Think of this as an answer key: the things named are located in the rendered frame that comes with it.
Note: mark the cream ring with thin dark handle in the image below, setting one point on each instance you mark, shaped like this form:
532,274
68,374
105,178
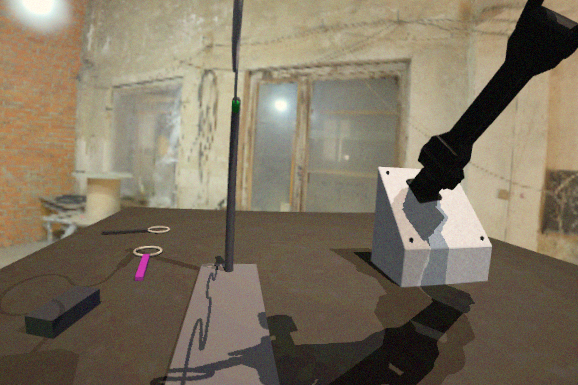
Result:
125,231

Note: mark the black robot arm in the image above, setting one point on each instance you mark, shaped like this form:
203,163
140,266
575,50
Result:
542,38

